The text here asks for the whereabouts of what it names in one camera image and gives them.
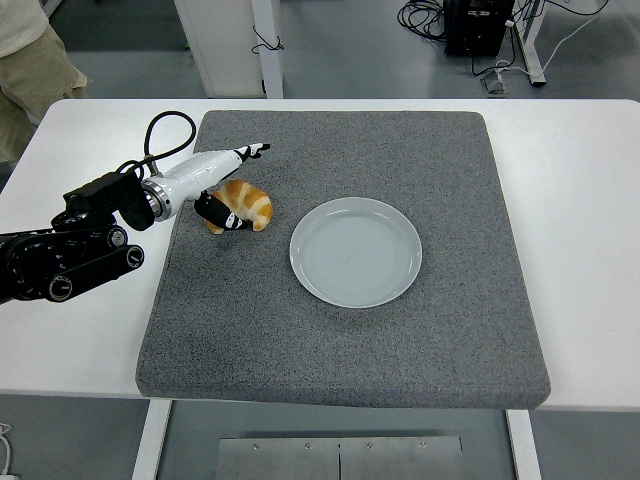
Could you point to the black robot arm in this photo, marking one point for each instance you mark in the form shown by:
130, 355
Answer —
100, 192

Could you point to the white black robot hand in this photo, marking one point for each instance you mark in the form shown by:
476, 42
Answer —
200, 172

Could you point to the white furniture post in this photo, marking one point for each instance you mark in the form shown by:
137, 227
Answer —
270, 70

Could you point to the golden croissant bread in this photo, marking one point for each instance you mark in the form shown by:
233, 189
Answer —
250, 200

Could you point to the white desk leg with foot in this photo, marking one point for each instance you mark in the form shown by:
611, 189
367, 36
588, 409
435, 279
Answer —
531, 40

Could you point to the person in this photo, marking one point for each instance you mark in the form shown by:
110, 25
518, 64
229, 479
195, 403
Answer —
30, 65

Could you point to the clear plastic floor object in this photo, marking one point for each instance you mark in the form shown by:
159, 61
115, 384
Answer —
494, 82

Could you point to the grey round plate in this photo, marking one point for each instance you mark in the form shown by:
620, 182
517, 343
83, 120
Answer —
350, 255

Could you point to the black computer case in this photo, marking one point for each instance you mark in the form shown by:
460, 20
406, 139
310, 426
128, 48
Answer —
475, 30

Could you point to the grey metal plate with screws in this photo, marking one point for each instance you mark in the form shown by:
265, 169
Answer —
280, 460

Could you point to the white cabinet side panel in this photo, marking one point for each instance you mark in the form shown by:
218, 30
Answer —
215, 40

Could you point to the white table leg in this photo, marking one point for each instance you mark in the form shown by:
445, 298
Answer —
525, 450
150, 445

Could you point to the grey felt mat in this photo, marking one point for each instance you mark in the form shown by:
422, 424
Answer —
350, 350

